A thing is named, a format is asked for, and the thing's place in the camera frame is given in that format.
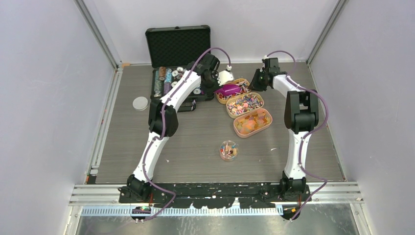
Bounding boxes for magenta plastic scoop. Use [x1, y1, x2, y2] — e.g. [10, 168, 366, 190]
[214, 84, 241, 96]

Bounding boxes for clear round plastic jar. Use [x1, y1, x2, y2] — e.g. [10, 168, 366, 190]
[219, 141, 239, 162]

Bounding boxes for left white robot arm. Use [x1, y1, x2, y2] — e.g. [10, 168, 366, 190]
[118, 52, 220, 203]

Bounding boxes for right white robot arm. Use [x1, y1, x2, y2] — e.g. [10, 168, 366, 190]
[250, 57, 320, 201]

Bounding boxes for pink tray popsicle candies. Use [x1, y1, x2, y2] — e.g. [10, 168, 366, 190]
[233, 108, 273, 139]

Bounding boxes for orange tray with lollipops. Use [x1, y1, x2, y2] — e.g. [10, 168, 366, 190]
[215, 78, 251, 104]

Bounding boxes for beige tray swirl lollipops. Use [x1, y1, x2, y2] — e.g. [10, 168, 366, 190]
[226, 92, 264, 119]

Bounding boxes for black poker chip case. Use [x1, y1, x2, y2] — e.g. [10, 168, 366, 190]
[145, 25, 211, 106]

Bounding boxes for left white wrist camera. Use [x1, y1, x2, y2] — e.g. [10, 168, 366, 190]
[217, 65, 234, 86]

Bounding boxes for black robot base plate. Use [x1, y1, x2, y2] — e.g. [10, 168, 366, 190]
[118, 182, 311, 209]

